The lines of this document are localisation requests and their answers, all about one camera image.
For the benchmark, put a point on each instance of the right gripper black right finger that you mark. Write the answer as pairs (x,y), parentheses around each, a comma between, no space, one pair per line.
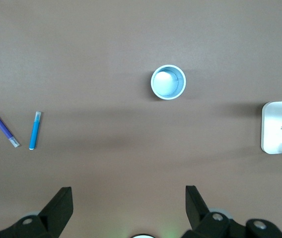
(205,223)

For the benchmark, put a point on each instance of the light blue plastic cup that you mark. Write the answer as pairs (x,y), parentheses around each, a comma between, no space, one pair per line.
(167,83)

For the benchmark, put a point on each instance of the purple marker with clear cap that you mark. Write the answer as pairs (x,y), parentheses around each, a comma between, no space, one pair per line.
(2,126)

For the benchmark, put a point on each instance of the white stand with square base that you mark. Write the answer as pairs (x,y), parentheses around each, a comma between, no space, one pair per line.
(277,124)

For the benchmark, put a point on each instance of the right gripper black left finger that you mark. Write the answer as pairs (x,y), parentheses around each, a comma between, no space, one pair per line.
(51,215)

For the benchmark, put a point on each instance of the blue marker with clear cap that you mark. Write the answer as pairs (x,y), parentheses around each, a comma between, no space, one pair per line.
(35,131)

